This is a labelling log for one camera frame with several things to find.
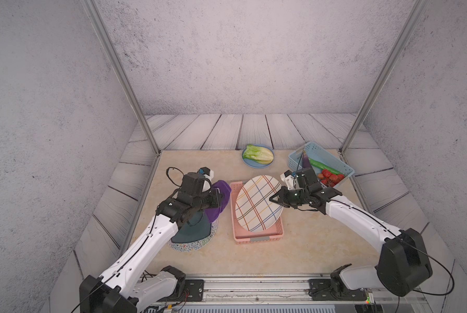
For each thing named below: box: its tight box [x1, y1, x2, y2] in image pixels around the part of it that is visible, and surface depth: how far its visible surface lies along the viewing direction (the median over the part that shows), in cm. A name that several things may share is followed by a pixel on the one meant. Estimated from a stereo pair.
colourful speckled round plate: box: [167, 217, 220, 253], surface depth 86 cm
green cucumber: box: [308, 157, 346, 177], surface depth 113 cm
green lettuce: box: [242, 144, 274, 165], surface depth 114 cm
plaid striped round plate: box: [234, 174, 284, 233], surface depth 86 cm
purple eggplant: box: [301, 149, 311, 169], surface depth 113 cm
